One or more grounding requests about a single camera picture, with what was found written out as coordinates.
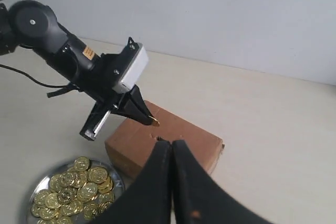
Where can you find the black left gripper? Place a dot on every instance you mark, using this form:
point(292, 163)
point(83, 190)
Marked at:
point(98, 83)

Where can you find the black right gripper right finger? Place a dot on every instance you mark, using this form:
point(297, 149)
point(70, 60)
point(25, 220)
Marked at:
point(197, 198)

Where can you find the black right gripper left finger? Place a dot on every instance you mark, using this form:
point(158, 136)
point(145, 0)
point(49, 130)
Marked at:
point(148, 199)

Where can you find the gold coin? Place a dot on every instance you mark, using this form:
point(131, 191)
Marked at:
point(154, 122)
point(82, 164)

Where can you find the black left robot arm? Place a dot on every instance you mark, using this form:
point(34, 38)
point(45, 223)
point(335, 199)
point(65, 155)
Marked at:
point(33, 25)

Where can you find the brown cardboard slotted box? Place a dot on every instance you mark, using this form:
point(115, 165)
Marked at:
point(131, 144)

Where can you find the round steel plate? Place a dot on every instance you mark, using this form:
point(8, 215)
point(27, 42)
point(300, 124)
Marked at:
point(64, 195)

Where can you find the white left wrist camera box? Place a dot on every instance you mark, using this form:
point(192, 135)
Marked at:
point(128, 66)

